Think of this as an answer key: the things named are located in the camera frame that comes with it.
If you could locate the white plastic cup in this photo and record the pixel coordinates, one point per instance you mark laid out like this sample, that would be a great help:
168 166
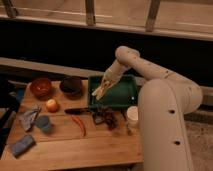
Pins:
132 116

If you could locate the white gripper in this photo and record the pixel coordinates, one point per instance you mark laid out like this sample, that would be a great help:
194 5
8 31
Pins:
112 76

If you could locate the green plastic tray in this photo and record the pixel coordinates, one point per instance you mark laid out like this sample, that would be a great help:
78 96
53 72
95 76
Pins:
121 95

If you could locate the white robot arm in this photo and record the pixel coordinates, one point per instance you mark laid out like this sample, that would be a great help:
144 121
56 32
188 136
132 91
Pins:
163 101

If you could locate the dark brown bowl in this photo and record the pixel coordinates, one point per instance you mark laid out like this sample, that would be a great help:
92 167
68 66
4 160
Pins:
71 85

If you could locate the dark purple grape bunch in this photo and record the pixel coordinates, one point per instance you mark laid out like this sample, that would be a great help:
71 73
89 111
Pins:
105 115

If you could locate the yellow banana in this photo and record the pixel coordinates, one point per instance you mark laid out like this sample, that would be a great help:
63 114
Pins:
99 92

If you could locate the red chili pepper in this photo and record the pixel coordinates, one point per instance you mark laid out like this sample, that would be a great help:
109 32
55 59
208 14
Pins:
80 123

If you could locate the wooden cutting board table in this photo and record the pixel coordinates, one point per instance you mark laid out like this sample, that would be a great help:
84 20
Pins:
67 146

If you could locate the yellow red apple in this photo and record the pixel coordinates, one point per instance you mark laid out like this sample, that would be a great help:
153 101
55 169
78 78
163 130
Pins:
52 105

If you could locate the red bowl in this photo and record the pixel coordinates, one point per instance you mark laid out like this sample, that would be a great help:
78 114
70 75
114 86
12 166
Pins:
40 87

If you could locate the blue sponge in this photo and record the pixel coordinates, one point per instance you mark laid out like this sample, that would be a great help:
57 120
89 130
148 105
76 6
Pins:
22 145

